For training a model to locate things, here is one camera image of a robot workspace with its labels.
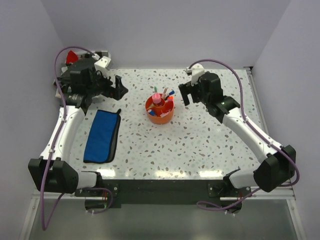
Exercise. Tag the red clear pen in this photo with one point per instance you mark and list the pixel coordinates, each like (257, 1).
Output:
(164, 114)

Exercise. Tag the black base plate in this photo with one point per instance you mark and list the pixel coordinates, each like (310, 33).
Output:
(120, 192)

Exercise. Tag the peach capped white marker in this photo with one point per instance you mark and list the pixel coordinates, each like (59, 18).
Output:
(164, 93)

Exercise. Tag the blue fabric pencil pouch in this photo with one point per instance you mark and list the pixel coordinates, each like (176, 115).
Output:
(102, 140)

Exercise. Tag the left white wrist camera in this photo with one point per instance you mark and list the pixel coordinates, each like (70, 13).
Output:
(103, 65)

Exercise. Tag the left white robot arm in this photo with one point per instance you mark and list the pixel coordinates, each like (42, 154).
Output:
(51, 172)

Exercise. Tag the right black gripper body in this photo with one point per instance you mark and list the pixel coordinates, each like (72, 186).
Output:
(197, 88)

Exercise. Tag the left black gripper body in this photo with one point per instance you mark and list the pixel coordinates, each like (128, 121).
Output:
(101, 85)

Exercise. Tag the white bin with dark cloth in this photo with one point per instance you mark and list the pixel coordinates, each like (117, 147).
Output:
(75, 70)

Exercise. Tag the orange round desk organizer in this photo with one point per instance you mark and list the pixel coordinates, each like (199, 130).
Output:
(154, 113)

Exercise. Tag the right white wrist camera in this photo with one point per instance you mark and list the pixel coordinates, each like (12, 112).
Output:
(195, 71)

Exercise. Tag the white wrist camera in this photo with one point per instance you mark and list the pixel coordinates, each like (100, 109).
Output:
(195, 71)
(103, 65)

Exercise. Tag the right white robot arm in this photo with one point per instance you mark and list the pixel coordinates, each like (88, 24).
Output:
(276, 161)

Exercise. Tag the red cloth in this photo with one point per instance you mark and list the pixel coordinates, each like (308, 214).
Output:
(71, 57)

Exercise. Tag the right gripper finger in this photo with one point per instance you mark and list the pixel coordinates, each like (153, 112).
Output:
(195, 97)
(184, 91)

